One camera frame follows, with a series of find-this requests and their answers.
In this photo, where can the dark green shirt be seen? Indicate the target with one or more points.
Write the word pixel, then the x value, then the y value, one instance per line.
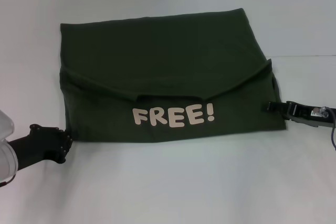
pixel 157 64

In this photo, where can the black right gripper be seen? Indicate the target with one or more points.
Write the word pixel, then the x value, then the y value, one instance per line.
pixel 302 113

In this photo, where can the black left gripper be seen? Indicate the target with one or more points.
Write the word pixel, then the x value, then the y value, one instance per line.
pixel 44 142

